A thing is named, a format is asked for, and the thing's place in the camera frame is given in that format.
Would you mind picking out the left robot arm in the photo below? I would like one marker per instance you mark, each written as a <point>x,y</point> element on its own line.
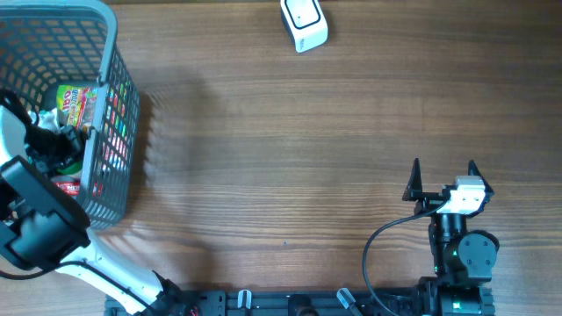
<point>44,229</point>

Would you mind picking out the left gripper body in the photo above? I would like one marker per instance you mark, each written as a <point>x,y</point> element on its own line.
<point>47,147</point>

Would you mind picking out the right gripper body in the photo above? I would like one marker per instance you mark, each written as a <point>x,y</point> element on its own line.
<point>430,201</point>

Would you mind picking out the green lid white jar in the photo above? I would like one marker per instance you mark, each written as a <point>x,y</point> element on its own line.
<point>72,169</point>

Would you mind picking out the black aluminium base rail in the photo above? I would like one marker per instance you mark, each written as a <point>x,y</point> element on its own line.
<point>403,301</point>

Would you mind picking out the Haribo gummy candy bag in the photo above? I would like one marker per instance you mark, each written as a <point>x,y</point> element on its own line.
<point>77,104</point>

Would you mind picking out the white barcode scanner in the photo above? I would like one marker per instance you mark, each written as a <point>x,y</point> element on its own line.
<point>305,23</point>

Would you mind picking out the red Nescafe coffee stick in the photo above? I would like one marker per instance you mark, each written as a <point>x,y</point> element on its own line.
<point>71,188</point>

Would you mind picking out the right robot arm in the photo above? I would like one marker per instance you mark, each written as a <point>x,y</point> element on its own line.
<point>463,259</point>

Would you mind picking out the light blue tissue pack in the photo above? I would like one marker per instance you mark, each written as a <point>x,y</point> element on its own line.
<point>48,120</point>

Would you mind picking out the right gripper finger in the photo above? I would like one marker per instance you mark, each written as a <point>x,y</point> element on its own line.
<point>474,171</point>
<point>414,190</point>

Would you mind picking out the grey plastic mesh basket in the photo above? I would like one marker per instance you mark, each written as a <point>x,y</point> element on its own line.
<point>47,44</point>

